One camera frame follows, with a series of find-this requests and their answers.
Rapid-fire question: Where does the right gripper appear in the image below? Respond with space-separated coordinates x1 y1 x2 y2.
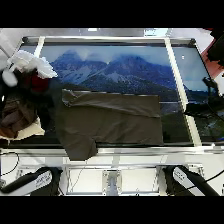
184 102 211 118

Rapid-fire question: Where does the red garment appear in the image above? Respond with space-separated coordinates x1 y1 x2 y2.
200 42 224 80
30 73 50 94

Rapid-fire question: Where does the black garment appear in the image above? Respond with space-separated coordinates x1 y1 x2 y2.
207 29 224 66
32 79 65 135

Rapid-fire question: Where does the dark grey T-shirt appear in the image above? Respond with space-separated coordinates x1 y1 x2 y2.
54 88 165 162

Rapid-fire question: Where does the pale yellow garment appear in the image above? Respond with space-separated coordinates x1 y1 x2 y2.
0 117 46 141

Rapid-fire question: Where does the white garment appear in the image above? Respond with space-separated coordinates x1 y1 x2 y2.
7 49 59 80

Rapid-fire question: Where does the brown garment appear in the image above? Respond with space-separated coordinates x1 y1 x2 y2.
0 94 38 140

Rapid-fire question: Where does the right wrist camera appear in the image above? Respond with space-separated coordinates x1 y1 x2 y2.
202 76 220 98

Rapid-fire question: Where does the black cable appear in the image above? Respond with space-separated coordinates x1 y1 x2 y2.
0 151 20 178
185 169 224 193

